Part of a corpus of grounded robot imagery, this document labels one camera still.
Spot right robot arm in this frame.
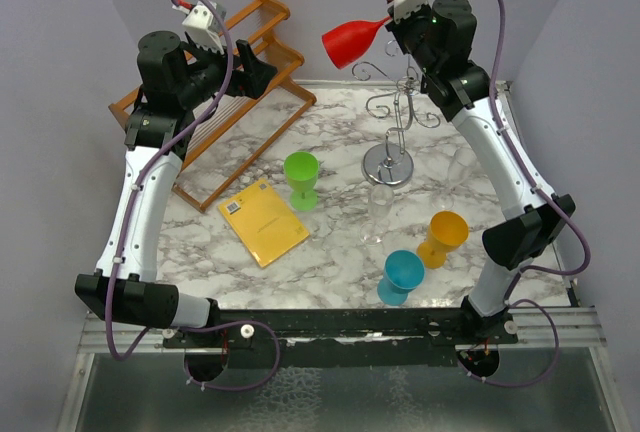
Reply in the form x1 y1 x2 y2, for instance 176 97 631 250
386 0 576 343

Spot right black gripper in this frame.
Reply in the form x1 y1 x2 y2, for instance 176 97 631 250
382 0 438 78

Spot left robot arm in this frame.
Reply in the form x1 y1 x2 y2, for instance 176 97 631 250
75 31 277 347

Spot blue plastic wine glass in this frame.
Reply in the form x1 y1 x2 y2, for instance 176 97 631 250
377 250 425 306

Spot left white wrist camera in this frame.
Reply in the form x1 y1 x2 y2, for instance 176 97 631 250
172 0 224 54

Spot clear champagne flute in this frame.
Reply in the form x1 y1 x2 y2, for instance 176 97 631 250
431 147 477 210
360 184 394 245

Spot yellow book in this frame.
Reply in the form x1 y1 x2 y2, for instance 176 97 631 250
218 179 309 268

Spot red plastic wine glass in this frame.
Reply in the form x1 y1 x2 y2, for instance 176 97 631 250
321 16 390 69

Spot green plastic wine glass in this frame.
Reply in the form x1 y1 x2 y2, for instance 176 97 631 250
283 151 319 211

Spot wooden shelf rack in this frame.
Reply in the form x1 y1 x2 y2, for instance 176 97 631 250
109 0 316 212

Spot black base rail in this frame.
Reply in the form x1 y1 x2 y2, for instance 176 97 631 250
163 307 518 369

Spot chrome wine glass rack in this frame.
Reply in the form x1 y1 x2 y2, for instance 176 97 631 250
351 57 442 188

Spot orange plastic wine glass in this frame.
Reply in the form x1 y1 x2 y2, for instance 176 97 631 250
416 210 469 269

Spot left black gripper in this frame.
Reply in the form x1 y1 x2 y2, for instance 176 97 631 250
177 34 276 108

